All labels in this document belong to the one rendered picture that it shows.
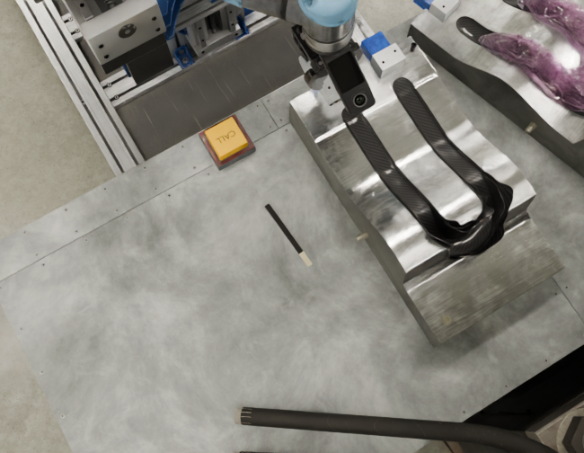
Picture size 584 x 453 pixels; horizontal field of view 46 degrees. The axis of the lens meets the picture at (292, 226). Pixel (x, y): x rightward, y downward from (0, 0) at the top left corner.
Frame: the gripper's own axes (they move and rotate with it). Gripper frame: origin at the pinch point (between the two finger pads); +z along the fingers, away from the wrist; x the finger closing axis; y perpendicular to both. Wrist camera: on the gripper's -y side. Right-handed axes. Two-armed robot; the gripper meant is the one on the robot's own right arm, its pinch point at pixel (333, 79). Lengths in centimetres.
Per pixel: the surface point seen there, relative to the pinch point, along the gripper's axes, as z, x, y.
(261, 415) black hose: -1, 40, -43
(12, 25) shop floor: 100, 65, 95
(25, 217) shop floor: 88, 88, 33
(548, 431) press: 5, -1, -71
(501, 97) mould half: 10.7, -26.7, -16.8
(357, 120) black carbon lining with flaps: 4.7, -0.5, -7.6
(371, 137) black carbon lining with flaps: 4.3, -1.1, -11.5
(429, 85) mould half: 6.2, -15.3, -8.7
